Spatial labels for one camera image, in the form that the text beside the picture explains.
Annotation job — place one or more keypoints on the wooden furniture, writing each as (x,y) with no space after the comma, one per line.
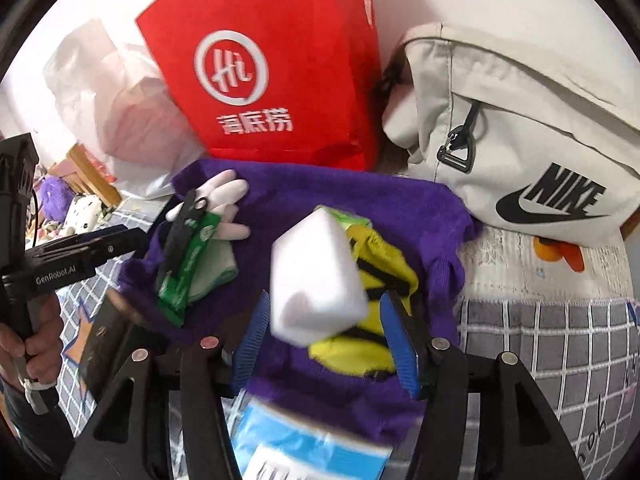
(87,170)

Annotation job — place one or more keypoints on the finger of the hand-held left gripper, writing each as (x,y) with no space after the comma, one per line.
(182,240)
(120,242)

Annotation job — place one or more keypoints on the yellow black striped cloth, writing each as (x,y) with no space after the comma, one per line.
(385,265)

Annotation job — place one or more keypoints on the purple towel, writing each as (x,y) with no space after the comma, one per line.
(280,190)

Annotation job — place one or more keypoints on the white plush toy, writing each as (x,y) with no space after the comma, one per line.
(82,212)

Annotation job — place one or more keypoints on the white sponge block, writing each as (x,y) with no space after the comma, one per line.
(315,280)

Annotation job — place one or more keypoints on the blue and white packet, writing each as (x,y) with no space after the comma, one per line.
(300,445)

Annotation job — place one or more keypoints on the grey checked blanket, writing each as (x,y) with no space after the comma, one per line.
(550,360)

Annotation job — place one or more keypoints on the beige backpack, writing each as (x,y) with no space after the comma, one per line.
(525,110)

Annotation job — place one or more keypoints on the slim green packet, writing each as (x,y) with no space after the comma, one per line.
(195,260)

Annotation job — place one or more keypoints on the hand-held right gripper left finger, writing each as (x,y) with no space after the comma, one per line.
(252,340)

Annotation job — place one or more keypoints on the person's left hand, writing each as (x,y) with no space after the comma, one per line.
(42,330)

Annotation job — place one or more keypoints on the purple plush toy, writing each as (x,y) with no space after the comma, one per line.
(54,197)

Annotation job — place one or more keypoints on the white plastic bag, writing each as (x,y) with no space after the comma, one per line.
(130,120)

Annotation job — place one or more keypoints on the white work glove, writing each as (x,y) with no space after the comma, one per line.
(227,192)

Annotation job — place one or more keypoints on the red paper bag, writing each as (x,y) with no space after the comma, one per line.
(300,35)

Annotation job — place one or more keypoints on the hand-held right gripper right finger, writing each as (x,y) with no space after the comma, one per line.
(400,345)

